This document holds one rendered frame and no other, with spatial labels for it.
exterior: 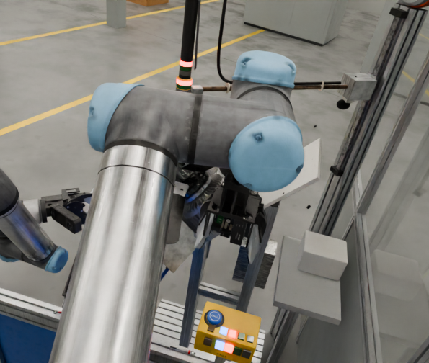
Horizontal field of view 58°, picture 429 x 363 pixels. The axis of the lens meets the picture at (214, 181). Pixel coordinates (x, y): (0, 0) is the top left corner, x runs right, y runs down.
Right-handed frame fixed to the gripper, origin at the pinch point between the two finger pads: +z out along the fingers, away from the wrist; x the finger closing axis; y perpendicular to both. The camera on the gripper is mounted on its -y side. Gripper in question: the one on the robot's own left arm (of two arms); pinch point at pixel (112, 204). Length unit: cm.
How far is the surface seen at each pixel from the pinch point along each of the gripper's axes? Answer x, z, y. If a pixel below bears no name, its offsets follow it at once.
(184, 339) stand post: 98, 37, 17
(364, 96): -34, 84, -6
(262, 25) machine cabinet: 30, 423, 632
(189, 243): 18.5, 25.8, -3.3
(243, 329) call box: 16, 26, -44
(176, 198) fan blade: -0.8, 20.0, -2.4
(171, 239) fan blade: 1.6, 12.9, -19.4
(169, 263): 23.4, 17.9, -5.6
